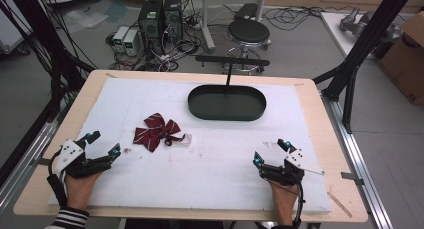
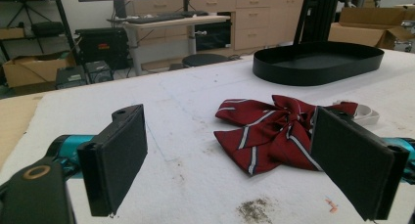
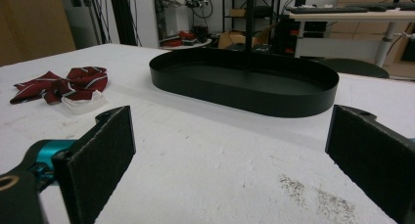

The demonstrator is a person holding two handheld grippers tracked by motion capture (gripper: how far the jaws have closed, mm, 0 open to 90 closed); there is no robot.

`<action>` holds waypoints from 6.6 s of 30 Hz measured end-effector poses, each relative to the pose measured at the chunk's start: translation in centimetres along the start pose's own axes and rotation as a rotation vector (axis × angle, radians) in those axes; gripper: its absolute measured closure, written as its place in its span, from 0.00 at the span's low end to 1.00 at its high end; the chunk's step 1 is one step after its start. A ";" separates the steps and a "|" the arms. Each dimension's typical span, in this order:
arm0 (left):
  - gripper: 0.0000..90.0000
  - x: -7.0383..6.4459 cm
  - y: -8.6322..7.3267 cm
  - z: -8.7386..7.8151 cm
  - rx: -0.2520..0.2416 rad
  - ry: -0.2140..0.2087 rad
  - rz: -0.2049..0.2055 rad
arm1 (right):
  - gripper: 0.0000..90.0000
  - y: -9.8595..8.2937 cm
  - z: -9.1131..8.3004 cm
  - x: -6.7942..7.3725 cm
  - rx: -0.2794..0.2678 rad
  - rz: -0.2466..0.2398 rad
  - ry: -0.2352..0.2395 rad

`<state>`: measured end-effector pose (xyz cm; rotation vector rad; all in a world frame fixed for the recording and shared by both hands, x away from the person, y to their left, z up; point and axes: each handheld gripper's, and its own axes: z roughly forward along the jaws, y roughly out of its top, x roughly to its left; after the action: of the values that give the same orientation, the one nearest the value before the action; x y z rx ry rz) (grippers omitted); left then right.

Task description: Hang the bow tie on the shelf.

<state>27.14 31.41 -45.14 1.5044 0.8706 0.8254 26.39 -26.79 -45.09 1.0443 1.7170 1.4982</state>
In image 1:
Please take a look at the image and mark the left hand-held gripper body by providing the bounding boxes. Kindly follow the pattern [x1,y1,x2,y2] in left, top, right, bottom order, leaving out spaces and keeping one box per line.
[49,138,113,181]

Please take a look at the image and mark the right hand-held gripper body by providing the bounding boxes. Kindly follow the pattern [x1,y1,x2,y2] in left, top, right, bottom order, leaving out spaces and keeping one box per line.
[259,148,326,187]

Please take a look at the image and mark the dark red striped bow tie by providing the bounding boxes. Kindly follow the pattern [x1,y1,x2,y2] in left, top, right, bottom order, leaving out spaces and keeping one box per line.
[132,112,193,154]

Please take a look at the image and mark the black oval tray stand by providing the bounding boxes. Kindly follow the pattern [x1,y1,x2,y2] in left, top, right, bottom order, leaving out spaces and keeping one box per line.
[187,54,271,122]

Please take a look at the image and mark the person's left hand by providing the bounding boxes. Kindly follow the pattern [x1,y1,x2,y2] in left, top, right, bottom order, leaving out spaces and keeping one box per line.
[63,170,104,213]

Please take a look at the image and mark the person's right hand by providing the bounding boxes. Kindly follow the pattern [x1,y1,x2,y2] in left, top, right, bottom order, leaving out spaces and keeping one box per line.
[268,179,300,214]

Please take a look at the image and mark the white foam mat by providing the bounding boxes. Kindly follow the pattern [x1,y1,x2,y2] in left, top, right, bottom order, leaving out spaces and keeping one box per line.
[48,76,333,214]

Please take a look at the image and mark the light wooden table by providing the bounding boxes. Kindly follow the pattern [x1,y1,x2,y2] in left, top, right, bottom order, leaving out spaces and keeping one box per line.
[13,68,370,224]

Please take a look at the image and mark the thin wooden stick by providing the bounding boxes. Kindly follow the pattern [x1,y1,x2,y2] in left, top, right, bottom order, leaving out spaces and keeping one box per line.
[326,191,354,219]

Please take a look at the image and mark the white power supply unit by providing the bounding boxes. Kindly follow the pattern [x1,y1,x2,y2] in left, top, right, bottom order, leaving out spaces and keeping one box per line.
[122,28,141,57]
[112,25,130,52]

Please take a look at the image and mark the clear plastic sheet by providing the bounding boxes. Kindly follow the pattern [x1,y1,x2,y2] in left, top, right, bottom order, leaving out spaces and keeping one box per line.
[62,8,110,34]

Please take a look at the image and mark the black round stool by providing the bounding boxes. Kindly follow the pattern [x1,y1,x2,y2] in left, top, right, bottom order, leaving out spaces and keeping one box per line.
[223,18,273,74]

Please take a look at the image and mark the white floor board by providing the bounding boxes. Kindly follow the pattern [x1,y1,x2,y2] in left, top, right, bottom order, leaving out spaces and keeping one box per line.
[320,11,382,59]

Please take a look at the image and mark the black computer tower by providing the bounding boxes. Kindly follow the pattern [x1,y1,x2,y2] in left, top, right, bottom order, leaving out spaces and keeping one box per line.
[137,0,167,56]
[162,0,185,44]

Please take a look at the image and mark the black flat box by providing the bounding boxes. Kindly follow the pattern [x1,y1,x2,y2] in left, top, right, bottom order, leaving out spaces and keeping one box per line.
[234,2,260,22]

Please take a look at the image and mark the brown cardboard box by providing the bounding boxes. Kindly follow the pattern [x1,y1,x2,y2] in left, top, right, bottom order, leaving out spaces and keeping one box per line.
[377,11,424,107]

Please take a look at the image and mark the grey metal table leg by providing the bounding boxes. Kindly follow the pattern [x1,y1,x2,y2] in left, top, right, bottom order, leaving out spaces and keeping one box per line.
[199,0,217,54]

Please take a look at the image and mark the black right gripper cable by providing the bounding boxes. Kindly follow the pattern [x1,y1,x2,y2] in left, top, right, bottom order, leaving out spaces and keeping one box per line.
[290,181,307,229]

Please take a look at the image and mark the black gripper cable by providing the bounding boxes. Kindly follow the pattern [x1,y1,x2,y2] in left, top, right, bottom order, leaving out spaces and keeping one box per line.
[290,181,307,229]
[46,148,70,209]

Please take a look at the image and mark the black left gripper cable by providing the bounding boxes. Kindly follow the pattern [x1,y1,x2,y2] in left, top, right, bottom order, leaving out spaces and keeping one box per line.
[46,148,70,209]

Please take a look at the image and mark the aluminium rail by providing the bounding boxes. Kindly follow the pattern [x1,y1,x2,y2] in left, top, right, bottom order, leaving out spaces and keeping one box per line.
[0,119,62,214]
[320,91,395,229]

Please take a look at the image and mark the grey metal bracket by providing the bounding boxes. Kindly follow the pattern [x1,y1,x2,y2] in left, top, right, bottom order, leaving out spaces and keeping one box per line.
[340,171,365,187]

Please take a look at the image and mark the black frame with cables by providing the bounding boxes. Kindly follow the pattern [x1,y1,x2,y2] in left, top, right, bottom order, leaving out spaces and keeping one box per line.
[0,0,98,124]

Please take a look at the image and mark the tangle of floor cables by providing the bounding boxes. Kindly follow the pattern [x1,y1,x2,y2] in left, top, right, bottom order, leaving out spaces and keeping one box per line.
[105,18,208,73]

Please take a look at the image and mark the black metal frame stand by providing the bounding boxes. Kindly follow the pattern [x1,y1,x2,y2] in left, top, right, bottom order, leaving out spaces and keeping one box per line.
[312,0,418,135]

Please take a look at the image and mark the black loose floor cables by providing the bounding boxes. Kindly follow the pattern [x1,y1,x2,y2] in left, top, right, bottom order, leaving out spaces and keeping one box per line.
[260,4,355,32]

